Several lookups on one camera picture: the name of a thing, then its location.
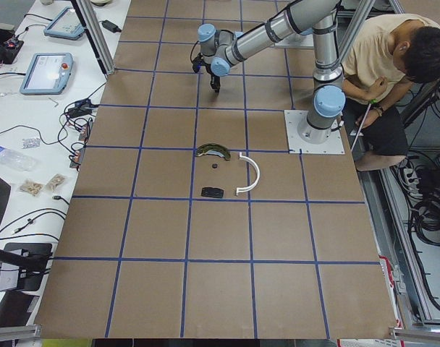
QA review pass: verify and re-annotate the teach pendant far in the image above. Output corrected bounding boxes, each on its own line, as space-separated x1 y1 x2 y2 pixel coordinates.
43 7 84 40

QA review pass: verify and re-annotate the white curved plastic part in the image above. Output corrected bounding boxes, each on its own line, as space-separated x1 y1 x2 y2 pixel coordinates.
234 152 261 196

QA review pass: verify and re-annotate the green brake shoe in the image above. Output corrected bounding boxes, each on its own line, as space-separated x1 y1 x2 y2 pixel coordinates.
195 142 231 161

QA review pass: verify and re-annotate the plastic water bottle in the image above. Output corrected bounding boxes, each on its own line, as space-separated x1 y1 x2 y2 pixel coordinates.
0 146 38 171

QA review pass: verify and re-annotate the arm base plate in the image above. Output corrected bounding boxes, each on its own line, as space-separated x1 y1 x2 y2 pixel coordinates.
284 110 345 155

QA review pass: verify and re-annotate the teach pendant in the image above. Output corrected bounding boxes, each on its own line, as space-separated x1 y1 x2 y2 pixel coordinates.
20 53 74 95
43 7 84 40

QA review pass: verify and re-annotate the seated person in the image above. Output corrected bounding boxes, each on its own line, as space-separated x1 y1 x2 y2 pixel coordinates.
342 14 440 171

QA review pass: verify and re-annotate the black monitor stand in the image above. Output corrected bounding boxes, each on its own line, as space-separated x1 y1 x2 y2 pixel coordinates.
0 242 53 292

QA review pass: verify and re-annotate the black cable bundle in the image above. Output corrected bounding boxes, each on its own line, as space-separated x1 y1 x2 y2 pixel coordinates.
56 97 100 171

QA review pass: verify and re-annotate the teach pendant near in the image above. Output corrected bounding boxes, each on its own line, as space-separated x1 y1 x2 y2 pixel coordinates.
20 53 74 95

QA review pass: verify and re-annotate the brown paper table mat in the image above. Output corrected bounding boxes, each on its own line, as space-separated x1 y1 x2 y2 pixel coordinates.
35 1 397 339

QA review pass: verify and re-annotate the black brake pad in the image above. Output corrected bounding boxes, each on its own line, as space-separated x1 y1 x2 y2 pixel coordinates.
200 187 224 199

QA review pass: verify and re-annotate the aluminium frame post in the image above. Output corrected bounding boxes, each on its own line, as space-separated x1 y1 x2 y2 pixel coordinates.
71 0 115 76

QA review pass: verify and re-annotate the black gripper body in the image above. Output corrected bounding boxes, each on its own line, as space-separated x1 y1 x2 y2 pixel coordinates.
203 60 220 84

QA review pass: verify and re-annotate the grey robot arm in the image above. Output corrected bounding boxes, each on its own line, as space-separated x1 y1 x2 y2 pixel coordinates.
191 0 346 145

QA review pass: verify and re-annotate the black power adapter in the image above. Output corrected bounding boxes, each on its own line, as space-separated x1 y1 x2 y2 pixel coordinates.
101 20 122 33

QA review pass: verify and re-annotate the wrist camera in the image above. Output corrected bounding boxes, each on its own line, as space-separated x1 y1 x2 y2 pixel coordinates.
191 53 205 73

